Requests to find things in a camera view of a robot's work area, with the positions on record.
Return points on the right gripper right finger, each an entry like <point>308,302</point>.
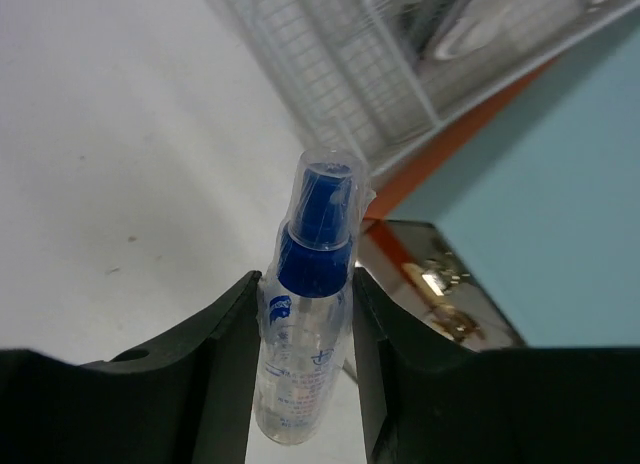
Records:
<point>427,399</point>

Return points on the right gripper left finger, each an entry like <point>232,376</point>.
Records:
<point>184,396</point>

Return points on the clear blue-cap spray bottle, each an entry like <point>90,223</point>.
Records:
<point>305,298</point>

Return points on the teal orange drawer box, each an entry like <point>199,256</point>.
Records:
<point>520,224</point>

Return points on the white wire mesh organizer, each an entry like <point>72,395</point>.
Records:
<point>341,70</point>

